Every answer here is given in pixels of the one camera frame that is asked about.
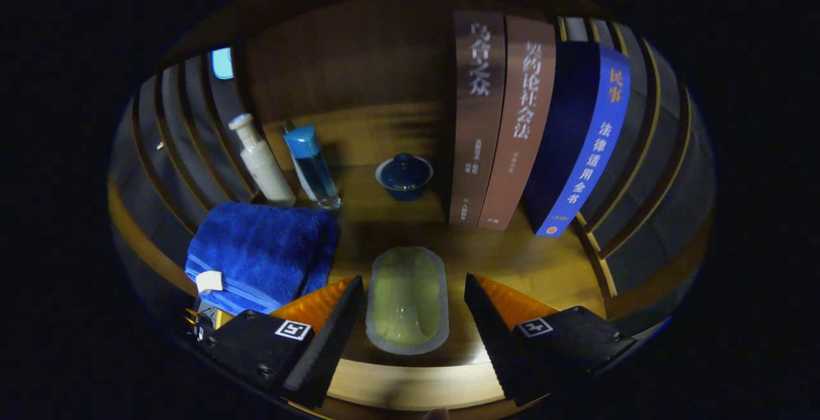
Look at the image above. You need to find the teal capped clear bottle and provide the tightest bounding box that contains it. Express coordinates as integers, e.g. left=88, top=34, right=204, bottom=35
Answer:
left=284, top=124, right=341, bottom=211

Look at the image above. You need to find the wooden cabinet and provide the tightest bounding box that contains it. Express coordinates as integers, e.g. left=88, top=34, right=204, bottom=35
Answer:
left=108, top=0, right=717, bottom=420

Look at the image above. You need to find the reddish brown book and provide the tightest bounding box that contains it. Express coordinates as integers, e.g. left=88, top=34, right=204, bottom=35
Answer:
left=477, top=15, right=557, bottom=232

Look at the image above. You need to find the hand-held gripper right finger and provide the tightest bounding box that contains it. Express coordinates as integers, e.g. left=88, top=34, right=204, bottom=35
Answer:
left=464, top=273, right=638, bottom=407

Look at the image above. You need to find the white pump bottle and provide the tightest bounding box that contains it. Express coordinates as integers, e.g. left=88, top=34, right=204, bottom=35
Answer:
left=228, top=113, right=297, bottom=207

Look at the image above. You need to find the wooden countertop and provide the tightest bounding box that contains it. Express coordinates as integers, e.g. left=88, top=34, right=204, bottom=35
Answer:
left=109, top=103, right=712, bottom=411

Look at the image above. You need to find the dark brown book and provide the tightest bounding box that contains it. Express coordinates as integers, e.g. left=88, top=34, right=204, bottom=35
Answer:
left=448, top=10, right=507, bottom=229

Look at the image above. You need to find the blue lidded tea cup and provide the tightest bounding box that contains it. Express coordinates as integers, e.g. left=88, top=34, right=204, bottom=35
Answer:
left=375, top=153, right=434, bottom=202

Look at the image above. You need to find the folded blue towel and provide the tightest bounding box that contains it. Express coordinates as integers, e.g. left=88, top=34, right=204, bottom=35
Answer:
left=184, top=201, right=339, bottom=316

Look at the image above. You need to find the blue book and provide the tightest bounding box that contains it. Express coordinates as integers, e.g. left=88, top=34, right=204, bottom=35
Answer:
left=522, top=39, right=632, bottom=238

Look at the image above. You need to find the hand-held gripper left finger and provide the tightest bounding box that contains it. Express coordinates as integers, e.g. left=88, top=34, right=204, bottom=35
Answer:
left=195, top=275, right=365, bottom=409

